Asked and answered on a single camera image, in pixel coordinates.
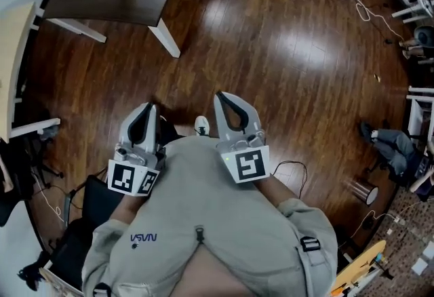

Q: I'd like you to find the person's left forearm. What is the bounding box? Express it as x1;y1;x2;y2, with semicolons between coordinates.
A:
107;193;145;226

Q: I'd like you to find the black strap buckle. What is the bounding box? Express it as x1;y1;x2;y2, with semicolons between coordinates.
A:
300;236;321;253
92;282;113;297

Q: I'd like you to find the person's right forearm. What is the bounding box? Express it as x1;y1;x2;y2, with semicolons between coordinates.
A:
259;177;302;210

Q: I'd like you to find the light wooden table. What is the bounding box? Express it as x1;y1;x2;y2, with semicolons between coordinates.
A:
0;1;62;144

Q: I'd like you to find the person's white shoe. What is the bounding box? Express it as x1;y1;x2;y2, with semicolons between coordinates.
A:
194;115;210;138

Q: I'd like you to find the white shelving unit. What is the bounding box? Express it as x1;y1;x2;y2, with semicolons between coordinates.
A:
405;85;434;148

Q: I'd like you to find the light wooden desk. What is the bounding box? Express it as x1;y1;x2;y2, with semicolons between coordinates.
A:
330;239;387;297

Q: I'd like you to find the dark wooden table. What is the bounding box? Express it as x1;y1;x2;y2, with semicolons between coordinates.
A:
43;0;197;58

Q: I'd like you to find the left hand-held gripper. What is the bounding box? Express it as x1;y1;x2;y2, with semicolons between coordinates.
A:
107;102;167;197

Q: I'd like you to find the person's chin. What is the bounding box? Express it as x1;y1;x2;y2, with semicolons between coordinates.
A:
172;244;258;297

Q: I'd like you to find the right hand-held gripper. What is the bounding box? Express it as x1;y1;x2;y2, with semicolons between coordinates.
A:
213;91;271;184

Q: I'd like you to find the person's beige shirt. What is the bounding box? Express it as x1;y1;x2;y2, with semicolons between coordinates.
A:
81;135;339;297

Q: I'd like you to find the steel cylinder bin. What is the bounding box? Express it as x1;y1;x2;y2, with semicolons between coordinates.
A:
344;178;380;205

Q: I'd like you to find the person's dark trouser leg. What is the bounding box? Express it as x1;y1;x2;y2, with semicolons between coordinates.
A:
156;115;188;148

